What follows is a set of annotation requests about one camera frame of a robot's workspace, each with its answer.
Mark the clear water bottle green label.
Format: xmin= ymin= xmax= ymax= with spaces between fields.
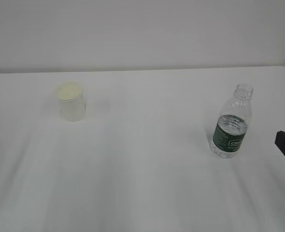
xmin=210 ymin=84 xmax=254 ymax=159

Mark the white paper cup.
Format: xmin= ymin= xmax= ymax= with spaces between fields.
xmin=56 ymin=82 xmax=86 ymax=122

